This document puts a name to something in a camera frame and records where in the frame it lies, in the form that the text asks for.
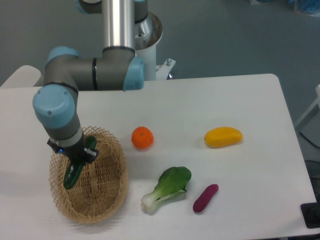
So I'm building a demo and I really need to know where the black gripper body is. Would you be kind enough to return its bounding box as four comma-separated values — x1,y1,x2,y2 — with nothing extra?
47,136,98,165

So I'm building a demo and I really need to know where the green cucumber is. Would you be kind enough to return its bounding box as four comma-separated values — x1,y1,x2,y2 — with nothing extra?
63,135,97,190

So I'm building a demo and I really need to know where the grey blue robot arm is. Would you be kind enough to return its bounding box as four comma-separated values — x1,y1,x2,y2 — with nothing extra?
32,0,148,165

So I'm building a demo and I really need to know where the woven wicker basket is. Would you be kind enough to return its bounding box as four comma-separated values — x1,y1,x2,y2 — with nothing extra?
49,126,128,224

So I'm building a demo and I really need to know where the orange tangerine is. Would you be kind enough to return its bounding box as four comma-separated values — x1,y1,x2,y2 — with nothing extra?
131,126,154,150

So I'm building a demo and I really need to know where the white chair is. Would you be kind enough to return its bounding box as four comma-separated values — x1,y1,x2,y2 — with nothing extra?
0,65,44,89

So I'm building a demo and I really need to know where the green bok choy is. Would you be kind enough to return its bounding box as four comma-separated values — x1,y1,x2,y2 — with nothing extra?
141,166,192,214

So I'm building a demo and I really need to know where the purple sweet potato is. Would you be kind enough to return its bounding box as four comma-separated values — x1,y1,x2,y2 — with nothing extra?
192,184,219,213

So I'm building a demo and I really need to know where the yellow mango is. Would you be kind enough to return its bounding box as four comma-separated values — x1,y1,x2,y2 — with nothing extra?
204,126,243,148

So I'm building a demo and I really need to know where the black device at table edge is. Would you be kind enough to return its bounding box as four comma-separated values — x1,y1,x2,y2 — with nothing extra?
300,202,320,229

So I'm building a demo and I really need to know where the blue object top right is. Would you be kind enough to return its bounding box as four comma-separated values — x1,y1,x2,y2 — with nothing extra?
287,0,320,17

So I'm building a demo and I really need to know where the black cable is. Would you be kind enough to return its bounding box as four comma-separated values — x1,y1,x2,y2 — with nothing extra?
299,129,320,148

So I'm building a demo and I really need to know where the white frame at right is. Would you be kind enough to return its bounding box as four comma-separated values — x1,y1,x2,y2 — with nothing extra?
293,85,320,131

